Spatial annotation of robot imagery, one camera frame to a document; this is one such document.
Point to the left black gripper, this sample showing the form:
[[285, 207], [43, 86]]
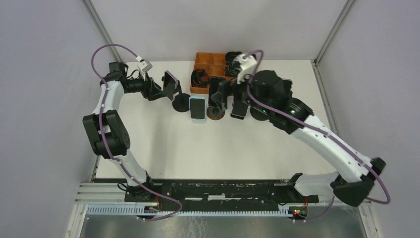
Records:
[[151, 90]]

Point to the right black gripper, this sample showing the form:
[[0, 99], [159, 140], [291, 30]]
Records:
[[227, 87]]

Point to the phone with clear case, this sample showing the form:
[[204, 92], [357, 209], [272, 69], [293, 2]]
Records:
[[170, 84]]

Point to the black round phone stand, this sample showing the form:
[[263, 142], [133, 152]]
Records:
[[181, 101]]

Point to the brown round phone stand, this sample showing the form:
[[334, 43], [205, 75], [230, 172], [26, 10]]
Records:
[[215, 113]]

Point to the phone with blue case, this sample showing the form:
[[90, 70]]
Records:
[[198, 109]]

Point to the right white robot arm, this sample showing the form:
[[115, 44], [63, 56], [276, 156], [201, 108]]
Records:
[[270, 95]]

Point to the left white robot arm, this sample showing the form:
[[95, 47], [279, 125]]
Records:
[[108, 135]]

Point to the phone with white case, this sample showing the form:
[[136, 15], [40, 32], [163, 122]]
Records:
[[239, 109]]

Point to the black phone stand right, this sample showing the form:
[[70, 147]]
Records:
[[259, 113]]

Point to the phone with pale case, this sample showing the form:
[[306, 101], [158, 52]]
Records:
[[287, 83]]

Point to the orange compartment tray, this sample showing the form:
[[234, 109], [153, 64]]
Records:
[[208, 65]]

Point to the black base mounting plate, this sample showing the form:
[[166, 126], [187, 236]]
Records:
[[217, 195]]

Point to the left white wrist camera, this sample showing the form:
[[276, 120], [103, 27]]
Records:
[[143, 66]]

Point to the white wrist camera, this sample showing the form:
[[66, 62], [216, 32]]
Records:
[[143, 66], [247, 65]]

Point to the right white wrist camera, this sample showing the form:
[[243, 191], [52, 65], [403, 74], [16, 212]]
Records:
[[247, 65]]

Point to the blue toothed cable duct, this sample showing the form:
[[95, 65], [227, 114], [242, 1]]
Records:
[[142, 210]]

